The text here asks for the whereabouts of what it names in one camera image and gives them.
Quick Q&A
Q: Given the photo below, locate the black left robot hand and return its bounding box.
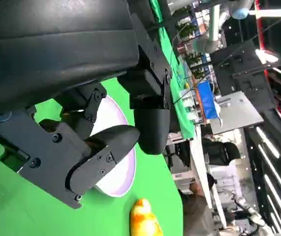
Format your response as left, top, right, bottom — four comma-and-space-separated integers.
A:
0, 0, 173, 210

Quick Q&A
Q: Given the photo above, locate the lilac plate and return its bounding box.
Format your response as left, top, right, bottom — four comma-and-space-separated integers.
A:
90, 95, 137, 198

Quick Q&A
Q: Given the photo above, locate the blue box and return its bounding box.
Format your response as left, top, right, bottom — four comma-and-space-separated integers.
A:
196, 82, 220, 120

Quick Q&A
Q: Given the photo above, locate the green table cloth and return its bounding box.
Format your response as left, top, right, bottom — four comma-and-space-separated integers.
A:
0, 0, 196, 236

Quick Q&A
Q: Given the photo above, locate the white desk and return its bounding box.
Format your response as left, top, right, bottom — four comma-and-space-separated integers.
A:
188, 122, 228, 229

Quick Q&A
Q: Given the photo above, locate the grey metal sheet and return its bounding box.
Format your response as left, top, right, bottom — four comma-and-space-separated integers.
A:
211, 90, 264, 135

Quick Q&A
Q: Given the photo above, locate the orange and white bread roll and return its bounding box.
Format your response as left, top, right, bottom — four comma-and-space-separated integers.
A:
129, 198, 164, 236

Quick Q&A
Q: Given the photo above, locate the black office chair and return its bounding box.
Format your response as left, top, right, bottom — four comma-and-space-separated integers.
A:
201, 137, 242, 166

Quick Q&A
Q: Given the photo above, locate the person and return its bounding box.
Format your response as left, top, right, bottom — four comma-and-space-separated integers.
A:
179, 182, 221, 236

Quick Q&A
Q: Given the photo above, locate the black machine frame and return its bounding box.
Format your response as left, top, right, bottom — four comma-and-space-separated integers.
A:
211, 38, 281, 99

